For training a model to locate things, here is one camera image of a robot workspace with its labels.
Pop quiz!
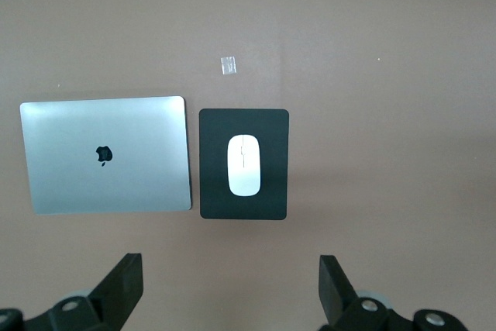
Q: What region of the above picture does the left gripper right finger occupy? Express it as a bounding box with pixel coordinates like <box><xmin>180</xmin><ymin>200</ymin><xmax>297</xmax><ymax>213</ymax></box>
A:
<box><xmin>317</xmin><ymin>254</ymin><xmax>468</xmax><ymax>331</ymax></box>

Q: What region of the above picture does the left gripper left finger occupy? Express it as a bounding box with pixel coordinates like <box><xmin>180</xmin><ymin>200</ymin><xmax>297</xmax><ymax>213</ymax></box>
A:
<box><xmin>0</xmin><ymin>252</ymin><xmax>145</xmax><ymax>331</ymax></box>

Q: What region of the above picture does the white computer mouse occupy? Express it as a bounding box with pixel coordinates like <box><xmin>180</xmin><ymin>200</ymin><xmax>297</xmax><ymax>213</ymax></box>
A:
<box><xmin>226</xmin><ymin>134</ymin><xmax>262</xmax><ymax>198</ymax></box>

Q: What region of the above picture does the black mouse pad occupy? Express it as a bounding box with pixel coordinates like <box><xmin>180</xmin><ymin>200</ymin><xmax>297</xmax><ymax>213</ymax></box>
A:
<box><xmin>198</xmin><ymin>108</ymin><xmax>291</xmax><ymax>221</ymax></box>

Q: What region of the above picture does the silver closed laptop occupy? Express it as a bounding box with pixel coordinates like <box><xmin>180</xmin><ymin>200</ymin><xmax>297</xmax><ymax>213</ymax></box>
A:
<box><xmin>19</xmin><ymin>95</ymin><xmax>194</xmax><ymax>216</ymax></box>

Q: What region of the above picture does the small clear tape piece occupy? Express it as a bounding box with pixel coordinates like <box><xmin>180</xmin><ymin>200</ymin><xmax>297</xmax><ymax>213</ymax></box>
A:
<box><xmin>219</xmin><ymin>55</ymin><xmax>238</xmax><ymax>76</ymax></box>

